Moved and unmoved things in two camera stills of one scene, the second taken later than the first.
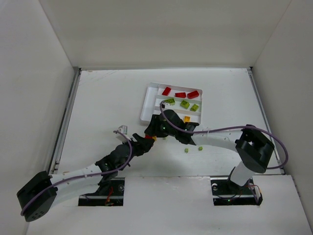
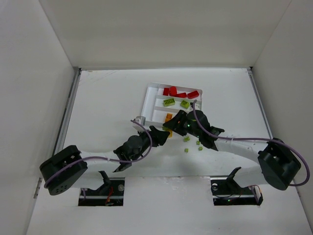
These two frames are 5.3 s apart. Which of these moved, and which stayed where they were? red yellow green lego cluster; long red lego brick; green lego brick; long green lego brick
Moved: red yellow green lego cluster
Stayed: long red lego brick; long green lego brick; green lego brick
